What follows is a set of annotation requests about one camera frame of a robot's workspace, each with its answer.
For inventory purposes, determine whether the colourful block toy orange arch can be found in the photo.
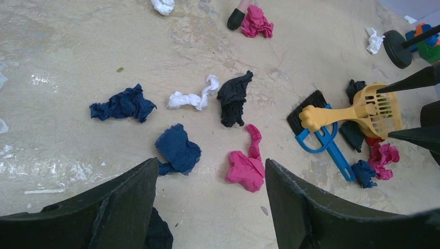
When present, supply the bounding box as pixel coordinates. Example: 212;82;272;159
405;22;440;66

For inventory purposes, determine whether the flat black paper sheet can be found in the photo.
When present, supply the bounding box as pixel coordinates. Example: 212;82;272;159
339;121;365;153

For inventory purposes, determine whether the pink paper scrap right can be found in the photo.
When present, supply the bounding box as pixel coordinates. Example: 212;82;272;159
367;143;400;180

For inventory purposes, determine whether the black microphone stand gold head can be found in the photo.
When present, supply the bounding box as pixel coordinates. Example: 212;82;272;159
383;25;439;69

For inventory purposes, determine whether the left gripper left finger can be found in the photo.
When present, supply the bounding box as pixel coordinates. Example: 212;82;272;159
1;158;159;248

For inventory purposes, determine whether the red paper scrap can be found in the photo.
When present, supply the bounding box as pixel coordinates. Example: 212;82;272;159
365;136;384;147

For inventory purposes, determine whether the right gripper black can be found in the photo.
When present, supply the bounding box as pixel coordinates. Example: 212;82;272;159
376;65;439;164

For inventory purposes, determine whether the dark blue paper scrap near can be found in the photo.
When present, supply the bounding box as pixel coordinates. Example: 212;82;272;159
143;207;173;249

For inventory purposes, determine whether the pink tripod stand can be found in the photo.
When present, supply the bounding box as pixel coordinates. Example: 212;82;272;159
227;0;252;31

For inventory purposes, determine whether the blue paper scrap under gripper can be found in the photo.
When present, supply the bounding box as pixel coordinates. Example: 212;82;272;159
155;123;202;176

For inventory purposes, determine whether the white paper scrap far left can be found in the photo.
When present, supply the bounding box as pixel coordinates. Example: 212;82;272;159
151;0;175;16

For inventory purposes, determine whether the blue hand brush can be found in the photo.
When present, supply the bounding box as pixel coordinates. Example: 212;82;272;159
286;90;355;182

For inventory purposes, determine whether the white twisted paper scrap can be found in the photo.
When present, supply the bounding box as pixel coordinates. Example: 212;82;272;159
167;75;219;110

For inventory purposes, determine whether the yellow slotted scoop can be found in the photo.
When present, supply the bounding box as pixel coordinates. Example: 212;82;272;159
299;84;403;139

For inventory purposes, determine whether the black paper scrap centre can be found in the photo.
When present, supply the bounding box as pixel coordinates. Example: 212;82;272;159
217;70;253;128

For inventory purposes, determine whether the blue paper scrap middle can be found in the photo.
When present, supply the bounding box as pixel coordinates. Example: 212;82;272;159
89;84;157;123

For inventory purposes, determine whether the black crumpled paper scrap right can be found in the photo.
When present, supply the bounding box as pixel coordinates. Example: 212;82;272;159
346;79;366;105

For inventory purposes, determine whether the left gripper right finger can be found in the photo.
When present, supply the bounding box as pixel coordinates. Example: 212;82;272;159
265;159;439;248

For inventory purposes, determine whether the white paper scrap far right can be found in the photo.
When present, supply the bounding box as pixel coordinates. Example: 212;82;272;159
366;28;385;54

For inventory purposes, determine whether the small blue paper scrap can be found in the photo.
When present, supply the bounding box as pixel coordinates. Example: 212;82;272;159
351;160;378;189

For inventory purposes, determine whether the pink paper scrap by tripod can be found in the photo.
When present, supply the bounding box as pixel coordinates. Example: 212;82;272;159
241;5;274;38

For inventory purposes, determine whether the pink paper scrap centre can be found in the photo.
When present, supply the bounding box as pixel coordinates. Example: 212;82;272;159
225;124;265;192

